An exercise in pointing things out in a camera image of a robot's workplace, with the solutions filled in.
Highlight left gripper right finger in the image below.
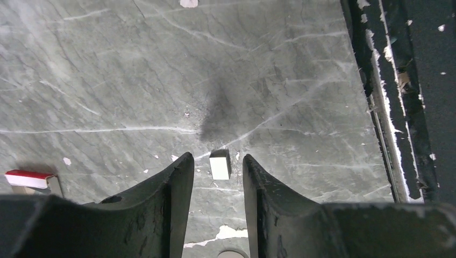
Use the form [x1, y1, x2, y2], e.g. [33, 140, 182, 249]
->
[243, 155, 455, 257]

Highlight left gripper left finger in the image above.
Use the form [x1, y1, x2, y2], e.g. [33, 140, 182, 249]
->
[1, 152, 194, 257]

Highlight red white staple box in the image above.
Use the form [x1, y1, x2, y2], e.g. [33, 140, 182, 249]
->
[5, 169, 63, 197]

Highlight pink stapler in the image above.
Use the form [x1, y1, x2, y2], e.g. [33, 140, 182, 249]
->
[217, 250, 246, 258]

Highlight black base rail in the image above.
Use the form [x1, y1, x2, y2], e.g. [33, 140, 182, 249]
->
[341, 1, 455, 205]

